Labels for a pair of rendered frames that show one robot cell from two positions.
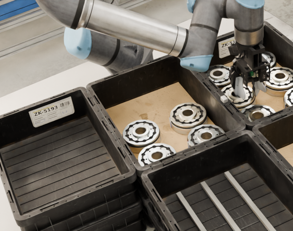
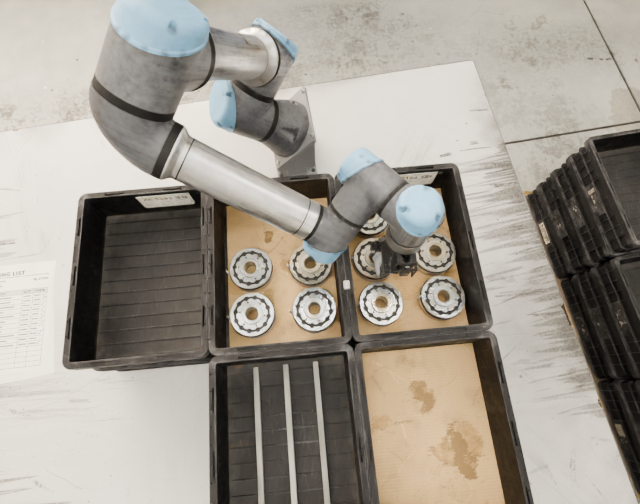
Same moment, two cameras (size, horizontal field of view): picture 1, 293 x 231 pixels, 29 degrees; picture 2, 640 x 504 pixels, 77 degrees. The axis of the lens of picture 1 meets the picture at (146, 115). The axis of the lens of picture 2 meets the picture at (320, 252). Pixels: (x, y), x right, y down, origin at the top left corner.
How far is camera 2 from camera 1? 97 cm
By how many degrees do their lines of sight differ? 32
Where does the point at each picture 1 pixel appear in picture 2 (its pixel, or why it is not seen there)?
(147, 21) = (263, 197)
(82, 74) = not seen: hidden behind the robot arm
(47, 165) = (146, 263)
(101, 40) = (251, 120)
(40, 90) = (197, 116)
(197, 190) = (277, 370)
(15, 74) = (234, 13)
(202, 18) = (346, 208)
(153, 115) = (279, 238)
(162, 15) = not seen: outside the picture
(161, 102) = not seen: hidden behind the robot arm
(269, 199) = (342, 416)
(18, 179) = (110, 270)
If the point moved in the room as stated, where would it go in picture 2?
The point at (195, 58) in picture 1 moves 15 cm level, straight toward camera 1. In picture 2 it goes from (318, 253) to (290, 330)
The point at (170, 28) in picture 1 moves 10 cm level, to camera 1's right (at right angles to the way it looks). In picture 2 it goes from (296, 212) to (353, 224)
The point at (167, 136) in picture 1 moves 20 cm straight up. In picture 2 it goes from (280, 277) to (270, 252)
